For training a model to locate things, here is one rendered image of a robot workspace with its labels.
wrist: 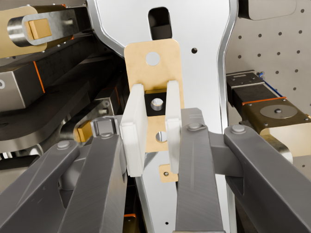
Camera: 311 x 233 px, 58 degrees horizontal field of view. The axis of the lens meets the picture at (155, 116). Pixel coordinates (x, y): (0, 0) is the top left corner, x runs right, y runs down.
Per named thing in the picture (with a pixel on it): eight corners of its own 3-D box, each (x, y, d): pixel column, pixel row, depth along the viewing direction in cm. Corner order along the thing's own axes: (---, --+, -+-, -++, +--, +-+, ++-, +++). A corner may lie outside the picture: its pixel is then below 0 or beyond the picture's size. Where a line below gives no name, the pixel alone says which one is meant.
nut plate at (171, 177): (161, 182, 54) (161, 186, 53) (158, 165, 52) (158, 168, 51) (205, 176, 53) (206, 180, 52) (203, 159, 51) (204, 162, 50)
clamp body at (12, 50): (105, 27, 72) (50, 53, 38) (65, 34, 73) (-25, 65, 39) (99, 0, 70) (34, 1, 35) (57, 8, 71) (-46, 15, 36)
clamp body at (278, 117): (264, 89, 77) (335, 154, 45) (221, 95, 78) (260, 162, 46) (264, 66, 75) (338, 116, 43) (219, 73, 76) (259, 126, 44)
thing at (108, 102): (132, 76, 77) (115, 118, 50) (121, 78, 77) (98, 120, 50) (129, 62, 75) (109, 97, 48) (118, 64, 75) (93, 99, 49)
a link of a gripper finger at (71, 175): (122, 187, 12) (56, 192, 13) (133, 136, 17) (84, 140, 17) (117, 157, 12) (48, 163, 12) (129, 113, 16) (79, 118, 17)
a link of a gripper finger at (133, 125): (143, 177, 14) (128, 178, 14) (148, 122, 21) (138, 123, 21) (134, 123, 13) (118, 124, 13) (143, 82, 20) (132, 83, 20)
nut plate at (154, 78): (187, 147, 22) (189, 155, 21) (139, 151, 22) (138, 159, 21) (178, 37, 19) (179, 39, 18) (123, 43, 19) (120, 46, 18)
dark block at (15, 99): (98, 52, 74) (25, 108, 36) (73, 56, 75) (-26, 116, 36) (94, 32, 72) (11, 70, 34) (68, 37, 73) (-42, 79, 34)
